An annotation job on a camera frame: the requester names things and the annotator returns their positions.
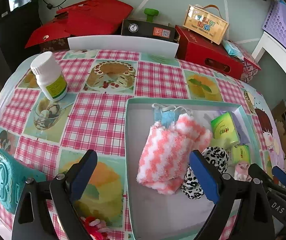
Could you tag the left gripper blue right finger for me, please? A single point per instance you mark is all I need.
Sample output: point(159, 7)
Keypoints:
point(221, 189)

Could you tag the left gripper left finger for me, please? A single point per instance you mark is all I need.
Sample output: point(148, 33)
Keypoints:
point(67, 188)

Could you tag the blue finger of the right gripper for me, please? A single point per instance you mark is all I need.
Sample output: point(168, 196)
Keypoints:
point(255, 171)
point(279, 174)

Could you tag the pink floral cloth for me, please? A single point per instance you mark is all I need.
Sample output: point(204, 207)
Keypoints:
point(241, 171)

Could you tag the green tissue pack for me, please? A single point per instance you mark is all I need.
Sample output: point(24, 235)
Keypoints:
point(239, 153)
point(224, 131)

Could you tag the leopard print scrunchie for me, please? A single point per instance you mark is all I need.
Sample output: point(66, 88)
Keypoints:
point(203, 173)

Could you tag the purple cloth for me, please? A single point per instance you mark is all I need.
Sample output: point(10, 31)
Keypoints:
point(241, 134)

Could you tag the pink white fuzzy sock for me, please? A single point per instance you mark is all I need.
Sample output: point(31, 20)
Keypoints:
point(165, 156)

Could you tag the blue face mask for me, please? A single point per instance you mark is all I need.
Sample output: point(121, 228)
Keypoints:
point(166, 115)

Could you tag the red white scrunchie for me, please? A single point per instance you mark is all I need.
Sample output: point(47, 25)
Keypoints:
point(96, 228)

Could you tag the checkered picture tablecloth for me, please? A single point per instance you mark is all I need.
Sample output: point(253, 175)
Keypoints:
point(99, 84)

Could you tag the teal box lid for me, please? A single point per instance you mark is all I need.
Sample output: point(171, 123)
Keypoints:
point(13, 176)

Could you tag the white tray with teal rim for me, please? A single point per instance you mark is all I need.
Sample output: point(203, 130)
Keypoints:
point(174, 216)

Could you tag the patterned red storage box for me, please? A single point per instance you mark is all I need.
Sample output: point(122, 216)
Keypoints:
point(250, 66)

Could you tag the white pill bottle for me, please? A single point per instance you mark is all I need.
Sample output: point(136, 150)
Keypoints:
point(49, 76)

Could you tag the white shelf unit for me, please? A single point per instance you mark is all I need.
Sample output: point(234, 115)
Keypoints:
point(270, 45)

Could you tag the blue wet wipes pack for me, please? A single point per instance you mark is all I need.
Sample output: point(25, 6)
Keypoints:
point(233, 50)

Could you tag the purple plastic basket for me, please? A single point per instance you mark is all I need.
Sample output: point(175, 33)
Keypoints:
point(275, 21)

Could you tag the red flat gift bags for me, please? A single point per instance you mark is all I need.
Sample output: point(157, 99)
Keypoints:
point(89, 17)

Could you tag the black box with labels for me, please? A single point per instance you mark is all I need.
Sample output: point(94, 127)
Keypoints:
point(139, 28)

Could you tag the green dumbbell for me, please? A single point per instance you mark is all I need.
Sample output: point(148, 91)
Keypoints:
point(150, 14)

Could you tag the red gift box with handle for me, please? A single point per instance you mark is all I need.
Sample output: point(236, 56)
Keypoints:
point(199, 50)

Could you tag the yellow gift case with handle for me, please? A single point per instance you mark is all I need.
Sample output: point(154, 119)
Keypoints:
point(206, 21)

